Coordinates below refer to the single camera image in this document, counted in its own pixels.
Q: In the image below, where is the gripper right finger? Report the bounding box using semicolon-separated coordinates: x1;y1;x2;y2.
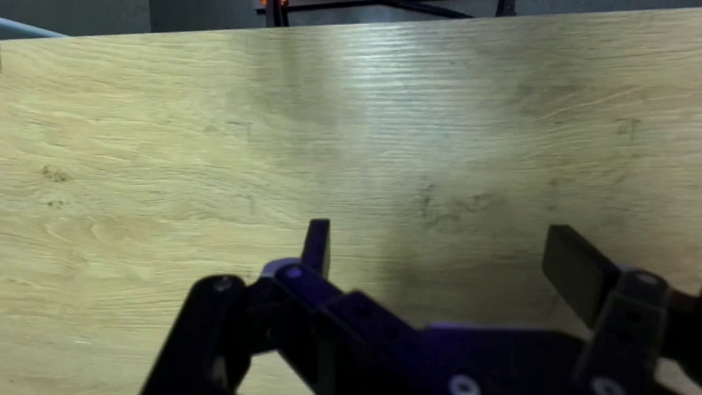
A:
541;224;702;395

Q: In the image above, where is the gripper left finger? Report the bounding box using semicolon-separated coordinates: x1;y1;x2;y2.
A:
140;218;434;395

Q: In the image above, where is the grey pipe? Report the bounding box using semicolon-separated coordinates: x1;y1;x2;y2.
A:
0;18;67;40

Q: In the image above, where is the black metal frame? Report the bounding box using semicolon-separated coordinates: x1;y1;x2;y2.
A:
256;0;517;27

